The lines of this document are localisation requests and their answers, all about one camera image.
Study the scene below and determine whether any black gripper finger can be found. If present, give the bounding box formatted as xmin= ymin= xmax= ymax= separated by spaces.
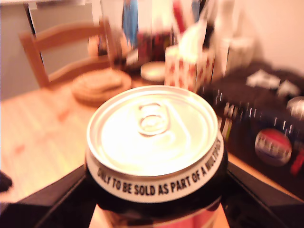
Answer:
xmin=14 ymin=163 xmax=97 ymax=228
xmin=223 ymin=161 xmax=304 ymax=228

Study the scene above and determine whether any black Pepsi Max can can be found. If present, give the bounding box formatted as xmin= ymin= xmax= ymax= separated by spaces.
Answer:
xmin=84 ymin=85 xmax=229 ymax=228

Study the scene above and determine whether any black Pepsi Max multipack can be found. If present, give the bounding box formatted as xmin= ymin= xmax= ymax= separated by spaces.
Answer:
xmin=197 ymin=61 xmax=304 ymax=200

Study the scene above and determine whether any round woven trivet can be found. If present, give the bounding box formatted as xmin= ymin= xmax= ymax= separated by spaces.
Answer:
xmin=71 ymin=68 xmax=133 ymax=107

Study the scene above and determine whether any small white carton box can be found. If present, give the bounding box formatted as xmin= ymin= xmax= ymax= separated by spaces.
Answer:
xmin=220 ymin=38 xmax=255 ymax=74

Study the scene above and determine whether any gingerbread print tissue box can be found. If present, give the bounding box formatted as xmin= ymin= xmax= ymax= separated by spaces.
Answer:
xmin=164 ymin=46 xmax=216 ymax=93

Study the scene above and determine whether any grey shallow plate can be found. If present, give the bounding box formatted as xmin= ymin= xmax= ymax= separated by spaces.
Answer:
xmin=140 ymin=61 xmax=167 ymax=83

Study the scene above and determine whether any wooden chair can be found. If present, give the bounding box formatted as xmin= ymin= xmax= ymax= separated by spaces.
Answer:
xmin=19 ymin=20 xmax=119 ymax=88

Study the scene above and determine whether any tall glass jar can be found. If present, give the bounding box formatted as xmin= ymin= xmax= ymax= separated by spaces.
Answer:
xmin=99 ymin=0 xmax=143 ymax=72

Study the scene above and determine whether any white paper tissue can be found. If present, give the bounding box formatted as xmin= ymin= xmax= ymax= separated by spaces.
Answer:
xmin=178 ymin=20 xmax=207 ymax=57

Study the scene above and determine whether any blue cloth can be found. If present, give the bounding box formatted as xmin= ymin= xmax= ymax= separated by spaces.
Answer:
xmin=122 ymin=0 xmax=139 ymax=47

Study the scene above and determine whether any red yellow sachet stick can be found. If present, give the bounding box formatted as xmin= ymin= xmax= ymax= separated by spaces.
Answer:
xmin=172 ymin=0 xmax=189 ymax=34

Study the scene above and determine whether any metal wire holder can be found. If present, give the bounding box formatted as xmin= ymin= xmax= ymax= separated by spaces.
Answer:
xmin=136 ymin=30 xmax=179 ymax=63

